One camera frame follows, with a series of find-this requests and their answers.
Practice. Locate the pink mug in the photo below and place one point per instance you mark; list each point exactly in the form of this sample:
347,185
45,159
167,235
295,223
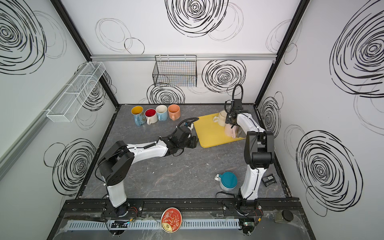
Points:
231,131

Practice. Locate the white jar teal lid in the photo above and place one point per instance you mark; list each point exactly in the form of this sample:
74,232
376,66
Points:
228,181

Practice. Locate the small black card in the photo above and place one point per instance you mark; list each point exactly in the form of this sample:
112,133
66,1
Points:
269,180

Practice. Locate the black wire basket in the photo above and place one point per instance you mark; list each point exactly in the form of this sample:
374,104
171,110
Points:
177,70

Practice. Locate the yellow plastic tray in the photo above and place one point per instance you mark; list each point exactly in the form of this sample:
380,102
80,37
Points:
210,133

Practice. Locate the dark jar black lid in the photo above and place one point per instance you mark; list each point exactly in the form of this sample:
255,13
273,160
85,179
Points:
283,216

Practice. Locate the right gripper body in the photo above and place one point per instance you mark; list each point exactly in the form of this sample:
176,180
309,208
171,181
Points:
231,120

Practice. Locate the peach mug cream base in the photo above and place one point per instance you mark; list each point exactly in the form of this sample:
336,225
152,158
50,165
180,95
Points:
174,112

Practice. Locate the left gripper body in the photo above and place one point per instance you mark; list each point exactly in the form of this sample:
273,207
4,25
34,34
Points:
190,139

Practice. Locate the large grey mug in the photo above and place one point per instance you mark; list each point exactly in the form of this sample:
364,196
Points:
240,133

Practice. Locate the blue patterned mug yellow inside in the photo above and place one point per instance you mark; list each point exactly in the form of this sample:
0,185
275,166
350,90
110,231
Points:
139,115

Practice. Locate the red round tin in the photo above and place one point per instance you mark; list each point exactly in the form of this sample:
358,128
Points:
171,220

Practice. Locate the cream mug red inside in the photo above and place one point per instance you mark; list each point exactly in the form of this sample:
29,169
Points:
151,116

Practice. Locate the white wire shelf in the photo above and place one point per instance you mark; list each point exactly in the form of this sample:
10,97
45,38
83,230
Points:
83,92

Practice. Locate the white slotted cable duct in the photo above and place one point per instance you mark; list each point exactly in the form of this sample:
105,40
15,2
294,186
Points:
191,224

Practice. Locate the light blue mug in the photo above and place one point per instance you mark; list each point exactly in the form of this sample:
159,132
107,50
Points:
162,113

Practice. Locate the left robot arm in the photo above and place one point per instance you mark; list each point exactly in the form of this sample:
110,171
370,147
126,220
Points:
116,162

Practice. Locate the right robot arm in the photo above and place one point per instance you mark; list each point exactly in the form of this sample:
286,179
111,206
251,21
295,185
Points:
258,151

